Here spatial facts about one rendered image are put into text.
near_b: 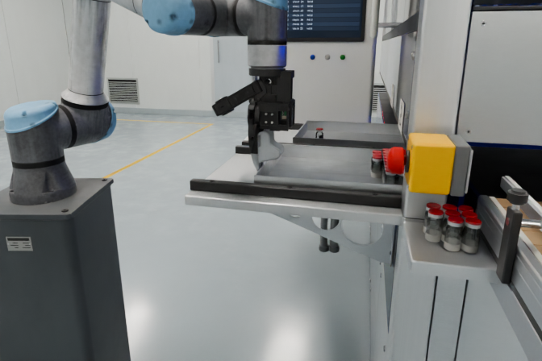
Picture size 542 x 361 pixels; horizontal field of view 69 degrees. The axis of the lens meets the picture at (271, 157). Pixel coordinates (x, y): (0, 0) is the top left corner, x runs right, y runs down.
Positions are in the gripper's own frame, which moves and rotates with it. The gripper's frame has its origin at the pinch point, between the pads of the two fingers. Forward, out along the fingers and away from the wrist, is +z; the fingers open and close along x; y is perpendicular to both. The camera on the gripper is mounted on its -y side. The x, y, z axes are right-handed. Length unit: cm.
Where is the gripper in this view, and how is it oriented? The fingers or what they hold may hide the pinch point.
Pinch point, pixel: (256, 166)
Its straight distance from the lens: 83.0
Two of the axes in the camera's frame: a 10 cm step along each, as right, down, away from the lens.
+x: 2.3, -2.7, 9.4
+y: 9.7, 0.7, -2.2
